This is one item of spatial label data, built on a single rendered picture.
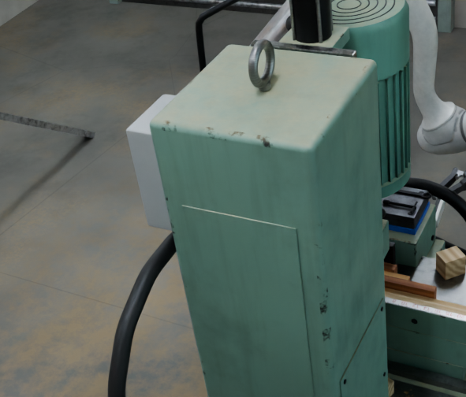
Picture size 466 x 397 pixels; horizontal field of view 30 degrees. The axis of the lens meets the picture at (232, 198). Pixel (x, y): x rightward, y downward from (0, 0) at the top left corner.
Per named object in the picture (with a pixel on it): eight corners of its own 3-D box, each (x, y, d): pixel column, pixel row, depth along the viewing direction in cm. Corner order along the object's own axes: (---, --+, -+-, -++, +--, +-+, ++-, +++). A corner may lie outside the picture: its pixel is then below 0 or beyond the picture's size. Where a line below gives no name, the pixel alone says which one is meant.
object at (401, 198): (430, 205, 175) (430, 183, 172) (413, 238, 168) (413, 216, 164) (368, 194, 181) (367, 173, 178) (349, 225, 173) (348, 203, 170)
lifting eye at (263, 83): (280, 78, 109) (275, 31, 106) (260, 101, 105) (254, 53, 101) (269, 76, 110) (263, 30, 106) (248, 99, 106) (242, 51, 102)
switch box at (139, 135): (217, 193, 125) (201, 98, 116) (184, 234, 119) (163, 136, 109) (181, 186, 128) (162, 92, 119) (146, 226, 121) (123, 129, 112)
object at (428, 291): (436, 309, 160) (437, 286, 156) (434, 314, 159) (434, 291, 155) (318, 281, 170) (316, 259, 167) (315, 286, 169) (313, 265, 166)
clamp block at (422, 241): (438, 239, 180) (438, 204, 175) (418, 279, 171) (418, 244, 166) (370, 225, 187) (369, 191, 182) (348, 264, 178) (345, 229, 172)
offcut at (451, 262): (435, 269, 168) (435, 252, 166) (455, 262, 169) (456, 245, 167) (445, 280, 166) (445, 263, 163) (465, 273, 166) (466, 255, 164)
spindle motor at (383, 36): (424, 154, 149) (424, -17, 131) (391, 213, 137) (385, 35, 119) (329, 140, 156) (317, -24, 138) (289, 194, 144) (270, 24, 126)
